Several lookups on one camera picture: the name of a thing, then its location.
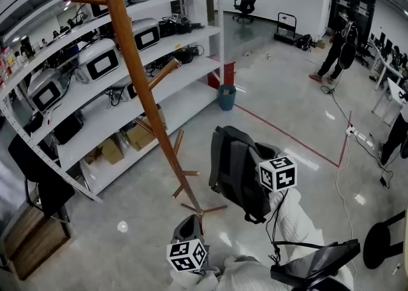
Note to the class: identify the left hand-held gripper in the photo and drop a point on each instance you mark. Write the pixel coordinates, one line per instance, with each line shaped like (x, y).
(186, 256)

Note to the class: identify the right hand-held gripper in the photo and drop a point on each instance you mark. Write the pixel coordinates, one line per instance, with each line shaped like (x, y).
(277, 173)

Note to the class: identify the grey backpack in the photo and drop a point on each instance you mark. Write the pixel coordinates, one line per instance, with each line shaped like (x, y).
(236, 168)

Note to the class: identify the brown wooden coat rack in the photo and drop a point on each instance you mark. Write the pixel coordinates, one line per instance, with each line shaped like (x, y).
(126, 44)

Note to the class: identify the person's left forearm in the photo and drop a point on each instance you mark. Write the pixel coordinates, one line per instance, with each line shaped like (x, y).
(191, 281)

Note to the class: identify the person's right forearm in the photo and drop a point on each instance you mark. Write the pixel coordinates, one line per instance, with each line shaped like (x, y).
(296, 219)

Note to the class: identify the blue waste bin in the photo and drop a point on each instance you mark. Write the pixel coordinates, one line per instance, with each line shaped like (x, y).
(227, 98)

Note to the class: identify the white power strip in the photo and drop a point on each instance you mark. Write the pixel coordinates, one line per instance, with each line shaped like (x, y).
(350, 130)

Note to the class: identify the red box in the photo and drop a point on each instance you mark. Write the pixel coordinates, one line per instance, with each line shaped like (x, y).
(228, 74)

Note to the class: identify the large printed cardboard box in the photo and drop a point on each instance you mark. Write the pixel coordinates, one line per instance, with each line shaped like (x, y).
(138, 138)

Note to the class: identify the white metal shelving unit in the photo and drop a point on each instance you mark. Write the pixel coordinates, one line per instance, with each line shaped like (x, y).
(197, 68)

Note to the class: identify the small cardboard box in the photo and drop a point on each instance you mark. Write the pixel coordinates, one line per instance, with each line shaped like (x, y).
(111, 151)

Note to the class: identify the pile of black bags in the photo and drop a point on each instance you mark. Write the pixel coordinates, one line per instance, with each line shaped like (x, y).
(306, 43)

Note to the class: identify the black chest-mounted device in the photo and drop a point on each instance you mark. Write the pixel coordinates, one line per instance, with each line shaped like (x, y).
(315, 261)

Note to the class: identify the tiny cardboard box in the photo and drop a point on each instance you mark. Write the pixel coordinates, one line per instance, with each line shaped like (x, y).
(321, 44)

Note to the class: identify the black power adapter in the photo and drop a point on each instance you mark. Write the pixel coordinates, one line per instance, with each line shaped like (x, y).
(384, 182)

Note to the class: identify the flattened cardboard boxes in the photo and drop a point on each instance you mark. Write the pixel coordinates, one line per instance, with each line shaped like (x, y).
(92, 156)

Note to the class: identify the black platform trolley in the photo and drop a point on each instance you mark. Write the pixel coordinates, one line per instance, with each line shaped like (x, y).
(285, 30)

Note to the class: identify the pile of black equipment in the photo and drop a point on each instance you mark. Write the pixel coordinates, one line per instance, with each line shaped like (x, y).
(188, 55)
(180, 25)

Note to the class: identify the black office chair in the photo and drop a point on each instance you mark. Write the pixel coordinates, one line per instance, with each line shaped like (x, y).
(363, 52)
(246, 4)

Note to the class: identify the row of white desks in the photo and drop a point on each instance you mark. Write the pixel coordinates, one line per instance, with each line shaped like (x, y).
(387, 70)

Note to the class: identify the black fabric-covered chair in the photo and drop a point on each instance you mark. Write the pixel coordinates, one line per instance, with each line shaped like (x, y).
(48, 188)

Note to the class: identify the wooden platform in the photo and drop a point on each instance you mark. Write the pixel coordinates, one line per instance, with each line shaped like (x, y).
(35, 245)

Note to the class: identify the black equipment case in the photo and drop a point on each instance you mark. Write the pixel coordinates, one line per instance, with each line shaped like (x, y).
(68, 129)

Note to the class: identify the black double door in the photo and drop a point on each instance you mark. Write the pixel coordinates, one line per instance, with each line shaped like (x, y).
(350, 6)

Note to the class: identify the group of white screen devices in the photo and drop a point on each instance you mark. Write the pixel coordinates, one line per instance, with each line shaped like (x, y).
(100, 63)

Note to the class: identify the group of plastic bottles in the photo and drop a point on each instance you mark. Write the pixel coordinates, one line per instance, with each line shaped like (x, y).
(7, 67)

